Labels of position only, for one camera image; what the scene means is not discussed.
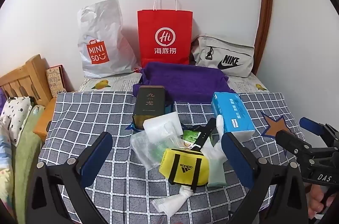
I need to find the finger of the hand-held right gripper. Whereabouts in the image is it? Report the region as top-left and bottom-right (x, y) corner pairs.
(299, 117), (339, 146)
(275, 131), (315, 161)

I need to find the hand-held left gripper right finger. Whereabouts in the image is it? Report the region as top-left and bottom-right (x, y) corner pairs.
(221, 131), (310, 224)

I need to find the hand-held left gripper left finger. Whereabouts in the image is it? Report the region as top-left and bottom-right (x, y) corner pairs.
(26, 131), (114, 224)

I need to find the green tissue pack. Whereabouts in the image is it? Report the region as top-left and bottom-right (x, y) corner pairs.
(183, 130), (202, 148)

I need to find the yellow small bag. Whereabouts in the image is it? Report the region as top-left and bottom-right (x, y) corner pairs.
(159, 148), (211, 191)

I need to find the person's right hand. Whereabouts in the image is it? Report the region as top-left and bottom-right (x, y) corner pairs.
(308, 184), (329, 217)

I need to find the white glove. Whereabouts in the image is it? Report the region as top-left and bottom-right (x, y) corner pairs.
(203, 114), (231, 161)

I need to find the light green cloth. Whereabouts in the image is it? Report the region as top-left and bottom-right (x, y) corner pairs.
(208, 158), (227, 188)

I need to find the grey checked blanket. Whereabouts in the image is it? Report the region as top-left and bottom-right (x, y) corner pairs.
(38, 92), (305, 224)

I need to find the fruit printed plastic bag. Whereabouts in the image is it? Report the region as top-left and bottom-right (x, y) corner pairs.
(130, 131), (183, 170)

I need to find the blue tissue pack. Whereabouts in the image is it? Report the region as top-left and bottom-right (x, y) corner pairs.
(211, 92), (256, 141)

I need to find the white foam block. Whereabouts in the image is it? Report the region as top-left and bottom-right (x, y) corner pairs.
(143, 111), (184, 145)

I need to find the dark tin box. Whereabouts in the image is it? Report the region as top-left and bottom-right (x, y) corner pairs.
(132, 86), (166, 130)

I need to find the fruit printed sheet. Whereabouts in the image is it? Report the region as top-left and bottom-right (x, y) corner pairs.
(77, 73), (269, 93)

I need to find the green blanket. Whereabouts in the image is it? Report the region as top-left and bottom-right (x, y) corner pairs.
(12, 105), (45, 203)

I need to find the brown printed box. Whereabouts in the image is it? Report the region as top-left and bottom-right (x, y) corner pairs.
(46, 65), (67, 97)

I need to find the polka dot pillow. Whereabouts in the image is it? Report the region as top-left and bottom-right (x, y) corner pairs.
(0, 96), (33, 146)

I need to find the pastel printed quilt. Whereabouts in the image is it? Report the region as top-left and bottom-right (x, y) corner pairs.
(0, 123), (14, 200)

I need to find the purple towel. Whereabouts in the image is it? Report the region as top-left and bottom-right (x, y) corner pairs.
(132, 62), (236, 103)

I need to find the grey waist bag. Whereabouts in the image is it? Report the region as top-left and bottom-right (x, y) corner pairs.
(191, 34), (255, 78)

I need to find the white plastic shopping bag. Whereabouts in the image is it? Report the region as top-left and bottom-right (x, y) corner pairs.
(77, 0), (138, 78)

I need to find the red paper bag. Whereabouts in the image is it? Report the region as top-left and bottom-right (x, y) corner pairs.
(137, 0), (193, 67)

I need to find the brown wooden door frame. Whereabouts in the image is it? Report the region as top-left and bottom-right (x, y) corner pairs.
(254, 0), (274, 76)

